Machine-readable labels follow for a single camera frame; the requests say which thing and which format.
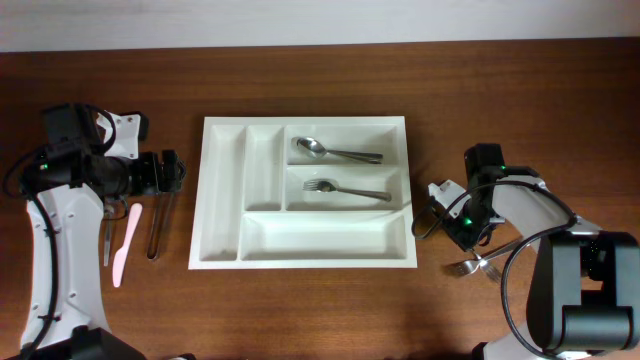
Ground long steel tongs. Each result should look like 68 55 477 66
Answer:
146 193 176 261

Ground small steel tongs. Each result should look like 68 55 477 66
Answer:
103 203 116 267

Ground dark handled steel fork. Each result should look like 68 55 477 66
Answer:
471 250 502 284

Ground white plastic cutlery tray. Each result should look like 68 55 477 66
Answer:
189 116 417 270

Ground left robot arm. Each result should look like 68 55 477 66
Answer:
18 103 186 359

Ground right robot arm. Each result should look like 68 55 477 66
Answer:
428 144 639 359

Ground pink plastic knife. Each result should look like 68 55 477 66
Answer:
112 203 143 288

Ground steel spoon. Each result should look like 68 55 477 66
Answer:
291 135 384 165
295 137 385 161

